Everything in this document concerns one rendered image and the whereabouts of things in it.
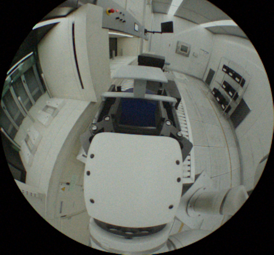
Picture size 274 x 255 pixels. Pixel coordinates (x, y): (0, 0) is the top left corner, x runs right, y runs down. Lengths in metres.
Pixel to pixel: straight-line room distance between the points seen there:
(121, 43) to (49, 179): 1.97
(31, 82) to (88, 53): 0.95
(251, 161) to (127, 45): 3.73
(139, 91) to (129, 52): 1.62
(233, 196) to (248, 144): 2.49
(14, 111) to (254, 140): 3.96
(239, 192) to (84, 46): 0.75
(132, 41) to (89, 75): 1.47
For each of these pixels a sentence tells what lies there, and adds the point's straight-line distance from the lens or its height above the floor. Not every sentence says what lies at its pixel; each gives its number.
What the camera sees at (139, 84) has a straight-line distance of 0.23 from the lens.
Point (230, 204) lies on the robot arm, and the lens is 0.38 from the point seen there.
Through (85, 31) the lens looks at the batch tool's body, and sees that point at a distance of 0.41.
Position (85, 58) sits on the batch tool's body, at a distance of 0.41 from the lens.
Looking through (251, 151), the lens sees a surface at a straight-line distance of 2.78.
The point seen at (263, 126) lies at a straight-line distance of 2.74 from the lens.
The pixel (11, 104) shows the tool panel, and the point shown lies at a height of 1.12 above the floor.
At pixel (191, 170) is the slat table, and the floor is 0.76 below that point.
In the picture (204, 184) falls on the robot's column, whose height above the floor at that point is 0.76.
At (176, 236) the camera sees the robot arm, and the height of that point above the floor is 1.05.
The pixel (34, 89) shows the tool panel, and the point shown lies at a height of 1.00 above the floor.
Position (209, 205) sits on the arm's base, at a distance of 0.44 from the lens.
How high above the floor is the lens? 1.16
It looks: 49 degrees down
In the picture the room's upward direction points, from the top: 5 degrees clockwise
